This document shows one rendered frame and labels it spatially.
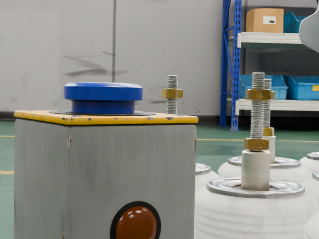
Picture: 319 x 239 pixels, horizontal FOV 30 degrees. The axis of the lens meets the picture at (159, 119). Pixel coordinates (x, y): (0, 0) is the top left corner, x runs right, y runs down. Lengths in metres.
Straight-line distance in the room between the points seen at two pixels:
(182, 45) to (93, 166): 5.24
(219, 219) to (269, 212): 0.04
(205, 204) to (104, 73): 5.03
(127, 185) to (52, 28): 5.25
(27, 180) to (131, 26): 5.19
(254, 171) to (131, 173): 0.20
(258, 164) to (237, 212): 0.05
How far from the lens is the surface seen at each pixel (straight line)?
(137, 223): 0.28
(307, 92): 4.95
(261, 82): 0.46
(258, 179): 0.46
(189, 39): 5.50
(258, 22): 4.91
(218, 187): 0.45
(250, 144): 0.46
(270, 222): 0.43
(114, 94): 0.28
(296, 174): 0.61
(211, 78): 5.51
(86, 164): 0.26
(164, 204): 0.29
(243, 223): 0.43
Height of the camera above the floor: 0.33
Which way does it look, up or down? 3 degrees down
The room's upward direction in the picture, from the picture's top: 1 degrees clockwise
